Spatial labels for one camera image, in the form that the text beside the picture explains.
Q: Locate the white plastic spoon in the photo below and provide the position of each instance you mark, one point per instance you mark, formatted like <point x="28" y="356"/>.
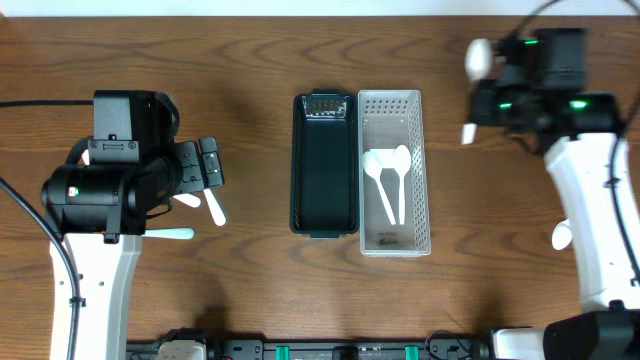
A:
<point x="402" y="165"/>
<point x="373" y="169"/>
<point x="478" y="64"/>

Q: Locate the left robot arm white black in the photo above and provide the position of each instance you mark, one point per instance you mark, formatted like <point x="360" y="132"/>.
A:
<point x="98" y="203"/>

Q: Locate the black mounting rail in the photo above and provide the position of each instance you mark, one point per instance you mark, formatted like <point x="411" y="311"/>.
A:
<point x="187" y="343"/>

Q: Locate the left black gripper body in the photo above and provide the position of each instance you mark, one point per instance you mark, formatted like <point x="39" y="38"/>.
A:
<point x="208" y="163"/>

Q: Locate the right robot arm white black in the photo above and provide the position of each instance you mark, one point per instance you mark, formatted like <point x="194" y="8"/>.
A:
<point x="537" y="86"/>

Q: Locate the fork with mint handle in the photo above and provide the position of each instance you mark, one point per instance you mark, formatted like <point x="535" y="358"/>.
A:
<point x="171" y="233"/>

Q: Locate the clear plastic basket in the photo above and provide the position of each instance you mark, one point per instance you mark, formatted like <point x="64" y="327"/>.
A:
<point x="387" y="119"/>

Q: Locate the white plastic fork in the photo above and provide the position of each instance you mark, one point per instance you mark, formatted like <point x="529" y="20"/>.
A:
<point x="85" y="157"/>
<point x="215" y="209"/>

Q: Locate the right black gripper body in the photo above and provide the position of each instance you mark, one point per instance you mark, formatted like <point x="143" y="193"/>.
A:
<point x="495" y="105"/>

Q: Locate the short white spoon left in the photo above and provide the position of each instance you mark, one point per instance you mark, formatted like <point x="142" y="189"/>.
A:
<point x="188" y="199"/>

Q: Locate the dark green plastic basket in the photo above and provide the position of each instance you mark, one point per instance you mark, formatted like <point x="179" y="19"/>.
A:
<point x="324" y="181"/>

